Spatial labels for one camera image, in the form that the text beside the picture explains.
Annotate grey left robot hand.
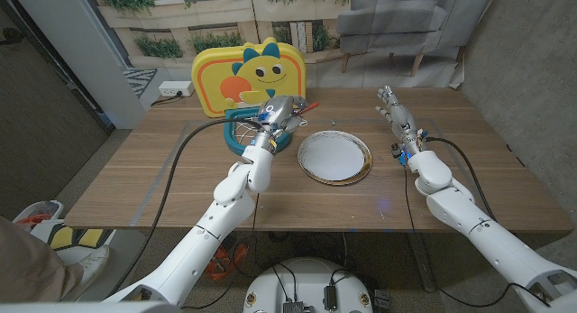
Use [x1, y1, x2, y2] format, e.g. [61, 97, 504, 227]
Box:
[250, 95, 310, 154]

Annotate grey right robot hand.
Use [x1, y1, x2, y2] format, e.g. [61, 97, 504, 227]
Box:
[375, 85, 428, 155]

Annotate red handled fork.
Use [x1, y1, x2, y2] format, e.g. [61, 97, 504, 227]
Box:
[292, 101, 320, 118]

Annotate yellow dinosaur toy basketball hoop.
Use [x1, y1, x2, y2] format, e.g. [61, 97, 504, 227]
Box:
[190, 36, 309, 157]

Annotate printed backdrop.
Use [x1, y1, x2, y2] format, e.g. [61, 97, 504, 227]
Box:
[87, 0, 499, 89]

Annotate white power strip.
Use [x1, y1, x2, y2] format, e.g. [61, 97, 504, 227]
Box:
[158, 80, 196, 97]

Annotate orange tool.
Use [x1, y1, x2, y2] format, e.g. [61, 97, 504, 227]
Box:
[206, 244, 248, 281]

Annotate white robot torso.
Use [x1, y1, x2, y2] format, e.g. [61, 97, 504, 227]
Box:
[242, 257, 374, 313]

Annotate black adapter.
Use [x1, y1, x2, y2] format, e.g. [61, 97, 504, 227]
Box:
[323, 284, 338, 312]

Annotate yellow black striped object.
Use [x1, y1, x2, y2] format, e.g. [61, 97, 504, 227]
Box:
[47, 222, 109, 251]

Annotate white shoe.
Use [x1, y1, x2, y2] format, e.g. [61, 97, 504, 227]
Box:
[58, 244, 111, 300]

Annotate white bin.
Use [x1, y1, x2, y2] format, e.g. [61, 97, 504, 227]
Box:
[12, 199, 64, 226]

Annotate brown trouser leg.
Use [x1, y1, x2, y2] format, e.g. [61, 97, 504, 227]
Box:
[0, 215, 85, 303]

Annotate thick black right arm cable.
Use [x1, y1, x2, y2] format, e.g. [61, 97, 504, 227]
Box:
[424, 136, 497, 222]

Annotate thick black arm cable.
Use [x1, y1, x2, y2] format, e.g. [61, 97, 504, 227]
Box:
[424, 136, 497, 222]
[107, 117, 263, 299]

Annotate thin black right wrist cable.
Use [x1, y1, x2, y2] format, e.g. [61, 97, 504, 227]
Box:
[403, 166, 549, 308]

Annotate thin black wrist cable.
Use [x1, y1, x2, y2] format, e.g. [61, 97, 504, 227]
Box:
[403, 166, 549, 308]
[182, 193, 261, 310]

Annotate black power strip cable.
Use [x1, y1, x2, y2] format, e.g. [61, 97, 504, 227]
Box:
[151, 91, 184, 106]

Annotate thin black left wrist cable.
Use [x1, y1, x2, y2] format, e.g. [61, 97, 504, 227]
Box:
[182, 193, 261, 310]

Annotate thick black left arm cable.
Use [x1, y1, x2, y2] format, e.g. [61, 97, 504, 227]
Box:
[107, 117, 263, 299]

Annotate black door handle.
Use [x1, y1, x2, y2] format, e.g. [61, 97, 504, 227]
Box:
[0, 27, 26, 46]

